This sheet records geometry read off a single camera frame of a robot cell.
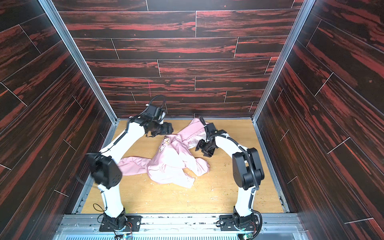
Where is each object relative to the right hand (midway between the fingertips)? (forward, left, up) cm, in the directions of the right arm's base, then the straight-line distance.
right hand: (201, 151), depth 95 cm
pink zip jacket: (-10, +16, +3) cm, 20 cm away
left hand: (+6, +19, +13) cm, 24 cm away
